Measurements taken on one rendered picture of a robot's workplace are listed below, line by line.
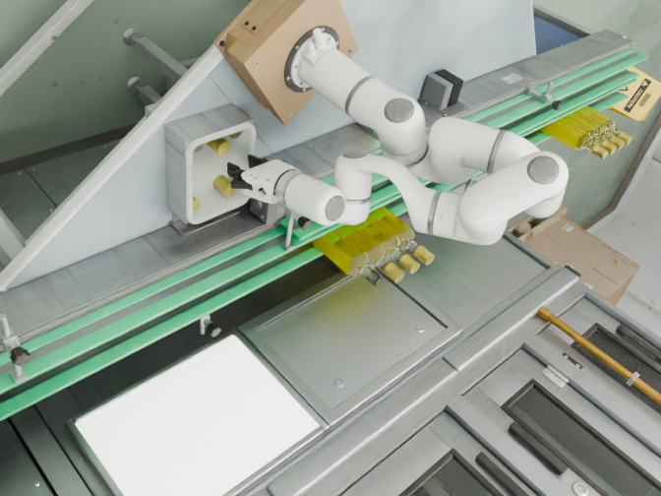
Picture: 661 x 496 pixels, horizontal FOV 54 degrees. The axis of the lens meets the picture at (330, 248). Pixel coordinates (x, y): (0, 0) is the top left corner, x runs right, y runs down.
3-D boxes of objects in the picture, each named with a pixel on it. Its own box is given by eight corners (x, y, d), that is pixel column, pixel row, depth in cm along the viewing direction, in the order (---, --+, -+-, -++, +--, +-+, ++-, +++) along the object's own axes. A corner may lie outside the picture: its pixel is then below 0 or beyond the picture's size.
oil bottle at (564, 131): (529, 124, 232) (597, 164, 219) (534, 110, 229) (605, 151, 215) (538, 120, 236) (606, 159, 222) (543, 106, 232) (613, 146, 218)
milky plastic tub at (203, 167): (167, 207, 150) (189, 228, 146) (164, 123, 135) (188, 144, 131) (229, 183, 160) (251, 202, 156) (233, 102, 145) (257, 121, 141)
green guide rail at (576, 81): (281, 199, 156) (303, 217, 152) (281, 196, 156) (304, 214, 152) (629, 50, 256) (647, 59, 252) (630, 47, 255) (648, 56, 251)
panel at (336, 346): (65, 429, 135) (153, 561, 118) (63, 420, 133) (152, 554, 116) (370, 260, 186) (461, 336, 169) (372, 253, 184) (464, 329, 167)
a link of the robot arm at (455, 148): (505, 118, 121) (500, 163, 136) (386, 88, 129) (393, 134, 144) (487, 159, 118) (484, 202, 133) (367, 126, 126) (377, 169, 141)
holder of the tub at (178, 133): (167, 223, 154) (186, 242, 150) (164, 123, 136) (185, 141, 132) (227, 199, 164) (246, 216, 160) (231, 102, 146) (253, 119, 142)
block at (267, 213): (247, 212, 161) (265, 227, 158) (249, 180, 155) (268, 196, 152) (258, 207, 163) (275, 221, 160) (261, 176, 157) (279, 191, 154)
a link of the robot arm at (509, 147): (503, 115, 118) (583, 136, 113) (502, 147, 131) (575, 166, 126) (476, 183, 116) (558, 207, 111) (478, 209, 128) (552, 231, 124)
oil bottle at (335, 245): (298, 233, 171) (354, 282, 161) (301, 217, 167) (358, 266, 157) (315, 226, 174) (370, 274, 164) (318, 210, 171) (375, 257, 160)
